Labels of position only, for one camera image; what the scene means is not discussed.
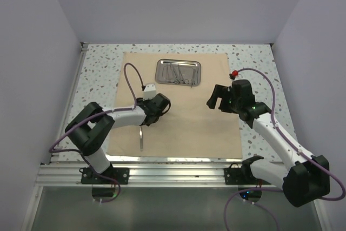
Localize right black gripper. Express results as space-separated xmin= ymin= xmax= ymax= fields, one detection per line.
xmin=207 ymin=84 xmax=241 ymax=114

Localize steel tweezers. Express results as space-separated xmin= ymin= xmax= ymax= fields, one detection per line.
xmin=139 ymin=126 xmax=143 ymax=151

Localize beige cloth wrap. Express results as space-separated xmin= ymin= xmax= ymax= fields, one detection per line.
xmin=107 ymin=52 xmax=242 ymax=159

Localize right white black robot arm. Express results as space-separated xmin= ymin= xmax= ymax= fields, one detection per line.
xmin=207 ymin=80 xmax=330 ymax=207

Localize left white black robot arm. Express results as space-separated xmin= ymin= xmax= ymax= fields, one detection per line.
xmin=65 ymin=93 xmax=171 ymax=184

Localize steel forceps in tray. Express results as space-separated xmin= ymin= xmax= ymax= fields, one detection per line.
xmin=165 ymin=64 xmax=175 ymax=83

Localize steel clamp in tray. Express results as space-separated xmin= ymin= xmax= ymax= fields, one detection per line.
xmin=178 ymin=65 xmax=189 ymax=84

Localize steel scissors in tray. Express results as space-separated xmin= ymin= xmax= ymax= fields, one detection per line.
xmin=170 ymin=64 xmax=181 ymax=84

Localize steel instrument tray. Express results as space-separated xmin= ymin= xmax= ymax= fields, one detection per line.
xmin=155 ymin=59 xmax=202 ymax=87

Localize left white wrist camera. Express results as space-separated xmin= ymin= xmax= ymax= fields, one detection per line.
xmin=142 ymin=83 xmax=157 ymax=100

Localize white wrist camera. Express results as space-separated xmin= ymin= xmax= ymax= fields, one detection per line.
xmin=142 ymin=83 xmax=157 ymax=100
xmin=229 ymin=70 xmax=239 ymax=80

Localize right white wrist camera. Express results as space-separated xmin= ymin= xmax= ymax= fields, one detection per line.
xmin=229 ymin=70 xmax=239 ymax=80

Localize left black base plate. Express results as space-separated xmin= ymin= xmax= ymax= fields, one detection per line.
xmin=79 ymin=167 xmax=130 ymax=185

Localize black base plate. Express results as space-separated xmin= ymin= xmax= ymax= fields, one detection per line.
xmin=223 ymin=163 xmax=263 ymax=186
xmin=79 ymin=167 xmax=130 ymax=185

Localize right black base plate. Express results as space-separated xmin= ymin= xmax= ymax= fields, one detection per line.
xmin=223 ymin=163 xmax=263 ymax=186

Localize aluminium left side rail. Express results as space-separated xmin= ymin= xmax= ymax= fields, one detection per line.
xmin=50 ymin=42 xmax=89 ymax=164

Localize aluminium rail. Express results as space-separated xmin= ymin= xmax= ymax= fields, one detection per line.
xmin=50 ymin=42 xmax=89 ymax=164
xmin=35 ymin=156 xmax=241 ymax=188

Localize aluminium front rail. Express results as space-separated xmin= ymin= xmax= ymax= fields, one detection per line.
xmin=35 ymin=156 xmax=241 ymax=188

